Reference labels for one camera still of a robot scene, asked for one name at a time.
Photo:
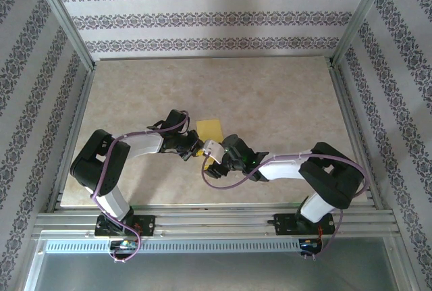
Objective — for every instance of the yellow paper sheet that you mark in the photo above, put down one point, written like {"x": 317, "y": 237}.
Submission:
{"x": 211, "y": 130}

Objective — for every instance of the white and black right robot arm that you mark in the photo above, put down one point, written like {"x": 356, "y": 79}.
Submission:
{"x": 283, "y": 171}

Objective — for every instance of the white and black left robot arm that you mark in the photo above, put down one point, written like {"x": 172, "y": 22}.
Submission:
{"x": 145, "y": 144}

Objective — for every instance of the grey metal sheet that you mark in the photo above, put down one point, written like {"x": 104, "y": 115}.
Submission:
{"x": 216, "y": 274}

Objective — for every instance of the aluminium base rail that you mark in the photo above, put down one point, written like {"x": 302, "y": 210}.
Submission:
{"x": 216, "y": 220}

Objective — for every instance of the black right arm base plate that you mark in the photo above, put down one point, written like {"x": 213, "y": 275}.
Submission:
{"x": 281, "y": 223}

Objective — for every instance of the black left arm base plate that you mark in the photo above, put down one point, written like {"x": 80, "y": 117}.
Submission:
{"x": 148, "y": 225}

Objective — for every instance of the aluminium side rail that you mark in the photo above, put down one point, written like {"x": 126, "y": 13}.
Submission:
{"x": 357, "y": 139}
{"x": 72, "y": 139}

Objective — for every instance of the aluminium frame post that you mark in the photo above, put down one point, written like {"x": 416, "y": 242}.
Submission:
{"x": 361, "y": 17}
{"x": 67, "y": 24}

